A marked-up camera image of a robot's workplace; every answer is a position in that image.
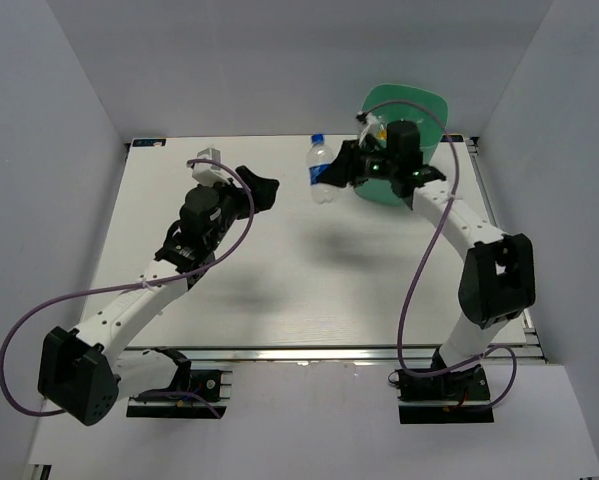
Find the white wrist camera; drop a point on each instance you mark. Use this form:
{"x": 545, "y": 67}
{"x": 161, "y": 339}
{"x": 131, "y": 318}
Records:
{"x": 372, "y": 131}
{"x": 206, "y": 170}

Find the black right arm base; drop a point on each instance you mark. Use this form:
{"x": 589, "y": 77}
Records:
{"x": 457, "y": 397}

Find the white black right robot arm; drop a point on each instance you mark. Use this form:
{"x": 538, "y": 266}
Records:
{"x": 497, "y": 282}

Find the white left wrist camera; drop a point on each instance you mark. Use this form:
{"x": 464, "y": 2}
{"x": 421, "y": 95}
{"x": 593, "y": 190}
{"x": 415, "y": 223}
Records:
{"x": 206, "y": 170}

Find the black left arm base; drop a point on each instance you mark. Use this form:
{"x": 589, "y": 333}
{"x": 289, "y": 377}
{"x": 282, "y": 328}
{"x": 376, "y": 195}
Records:
{"x": 163, "y": 383}

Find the clear Pepsi bottle blue cap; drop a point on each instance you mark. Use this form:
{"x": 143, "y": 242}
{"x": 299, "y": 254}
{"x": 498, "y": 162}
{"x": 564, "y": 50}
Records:
{"x": 318, "y": 159}

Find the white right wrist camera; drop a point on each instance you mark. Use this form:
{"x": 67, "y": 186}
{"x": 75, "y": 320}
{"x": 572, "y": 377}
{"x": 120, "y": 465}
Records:
{"x": 372, "y": 131}

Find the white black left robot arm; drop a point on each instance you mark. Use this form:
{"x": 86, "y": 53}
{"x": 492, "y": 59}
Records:
{"x": 87, "y": 369}

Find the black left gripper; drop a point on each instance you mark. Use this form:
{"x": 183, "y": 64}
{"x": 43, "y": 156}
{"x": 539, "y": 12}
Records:
{"x": 264, "y": 189}

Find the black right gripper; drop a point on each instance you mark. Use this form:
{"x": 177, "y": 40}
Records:
{"x": 344, "y": 167}

